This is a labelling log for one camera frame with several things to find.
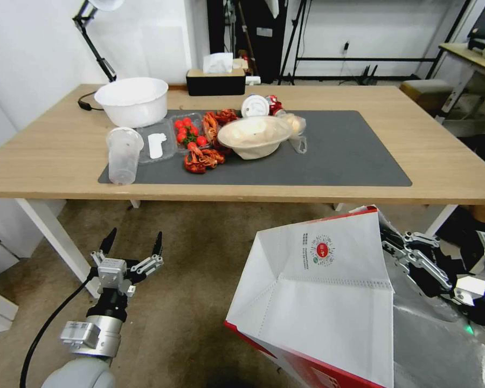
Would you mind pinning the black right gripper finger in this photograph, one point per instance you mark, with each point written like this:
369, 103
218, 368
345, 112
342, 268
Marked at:
430, 266
422, 238

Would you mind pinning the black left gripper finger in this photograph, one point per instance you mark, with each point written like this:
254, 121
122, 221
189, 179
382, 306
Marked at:
104, 250
157, 252

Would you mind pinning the red white food delivery bag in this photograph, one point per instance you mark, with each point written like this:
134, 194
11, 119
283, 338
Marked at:
327, 315

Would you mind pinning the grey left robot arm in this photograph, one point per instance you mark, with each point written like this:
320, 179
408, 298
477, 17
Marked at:
89, 363

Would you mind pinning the clear thin plastic bag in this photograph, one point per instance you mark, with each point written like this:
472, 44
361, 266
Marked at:
299, 129

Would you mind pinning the clear plastic cup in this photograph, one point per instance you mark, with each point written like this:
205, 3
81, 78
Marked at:
123, 157

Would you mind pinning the red crayfish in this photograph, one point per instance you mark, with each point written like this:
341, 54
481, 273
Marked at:
214, 155
211, 127
196, 163
226, 116

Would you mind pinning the clear plastic clamshell container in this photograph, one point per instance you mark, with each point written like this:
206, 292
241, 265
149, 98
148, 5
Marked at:
157, 147

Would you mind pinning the wooden table with white legs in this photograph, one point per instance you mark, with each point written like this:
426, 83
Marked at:
428, 133

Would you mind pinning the red cherry tomato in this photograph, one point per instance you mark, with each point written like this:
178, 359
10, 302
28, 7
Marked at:
181, 139
202, 141
182, 131
194, 131
179, 124
187, 121

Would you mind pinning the dark grey desk mat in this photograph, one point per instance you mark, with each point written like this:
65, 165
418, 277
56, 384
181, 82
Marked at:
327, 161

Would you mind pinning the beige paper bowl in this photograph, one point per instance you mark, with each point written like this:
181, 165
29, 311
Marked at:
252, 137

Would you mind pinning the large white plastic bowl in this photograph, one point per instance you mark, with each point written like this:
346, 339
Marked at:
135, 101

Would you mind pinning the white cup lid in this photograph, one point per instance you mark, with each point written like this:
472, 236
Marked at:
254, 107

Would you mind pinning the black tissue box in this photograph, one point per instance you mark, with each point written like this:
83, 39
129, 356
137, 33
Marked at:
216, 83

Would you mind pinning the wooden side table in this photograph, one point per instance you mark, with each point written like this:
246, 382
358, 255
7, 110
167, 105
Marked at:
469, 56

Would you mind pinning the crushed red soda can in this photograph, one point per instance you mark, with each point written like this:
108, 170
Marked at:
275, 106

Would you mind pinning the small white plastic object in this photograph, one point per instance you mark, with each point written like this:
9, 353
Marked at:
253, 80

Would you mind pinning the black desk lamp white shade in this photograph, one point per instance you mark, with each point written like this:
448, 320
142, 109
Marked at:
99, 52

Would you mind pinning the white tissue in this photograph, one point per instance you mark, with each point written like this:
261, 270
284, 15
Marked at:
218, 62

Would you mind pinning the tall black panel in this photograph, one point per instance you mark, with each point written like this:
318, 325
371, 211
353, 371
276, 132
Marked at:
262, 52

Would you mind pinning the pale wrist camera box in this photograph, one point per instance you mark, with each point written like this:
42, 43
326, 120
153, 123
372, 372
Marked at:
473, 289
112, 273

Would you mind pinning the black metal stand frame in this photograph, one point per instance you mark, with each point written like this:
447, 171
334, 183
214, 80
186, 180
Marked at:
347, 60

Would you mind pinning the black wall plug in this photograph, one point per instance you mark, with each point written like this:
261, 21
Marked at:
346, 46

